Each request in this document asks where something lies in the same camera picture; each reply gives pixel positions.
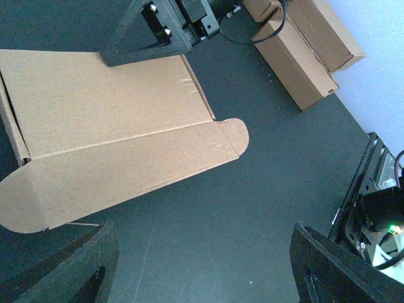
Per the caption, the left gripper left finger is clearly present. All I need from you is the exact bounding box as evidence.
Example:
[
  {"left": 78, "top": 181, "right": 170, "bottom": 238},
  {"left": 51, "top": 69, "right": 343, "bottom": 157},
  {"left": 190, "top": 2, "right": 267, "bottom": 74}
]
[{"left": 1, "top": 223, "right": 119, "bottom": 302}]

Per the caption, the folded cardboard box small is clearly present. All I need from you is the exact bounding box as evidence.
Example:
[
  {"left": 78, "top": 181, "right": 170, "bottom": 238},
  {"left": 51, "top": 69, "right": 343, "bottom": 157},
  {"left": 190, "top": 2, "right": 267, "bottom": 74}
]
[{"left": 255, "top": 17, "right": 339, "bottom": 111}]

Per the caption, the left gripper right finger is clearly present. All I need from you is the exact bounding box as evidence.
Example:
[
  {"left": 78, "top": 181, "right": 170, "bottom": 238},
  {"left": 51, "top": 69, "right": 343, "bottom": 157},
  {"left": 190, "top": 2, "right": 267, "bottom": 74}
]
[{"left": 290, "top": 223, "right": 403, "bottom": 302}]

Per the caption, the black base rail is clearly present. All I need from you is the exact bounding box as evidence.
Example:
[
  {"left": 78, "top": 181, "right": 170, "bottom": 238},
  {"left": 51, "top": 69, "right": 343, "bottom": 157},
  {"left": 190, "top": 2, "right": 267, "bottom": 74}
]
[{"left": 328, "top": 133, "right": 403, "bottom": 270}]

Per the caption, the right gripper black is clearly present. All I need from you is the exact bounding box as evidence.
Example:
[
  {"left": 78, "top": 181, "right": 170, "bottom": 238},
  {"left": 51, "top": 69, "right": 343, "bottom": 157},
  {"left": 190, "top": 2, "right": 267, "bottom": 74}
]
[{"left": 100, "top": 0, "right": 240, "bottom": 66}]

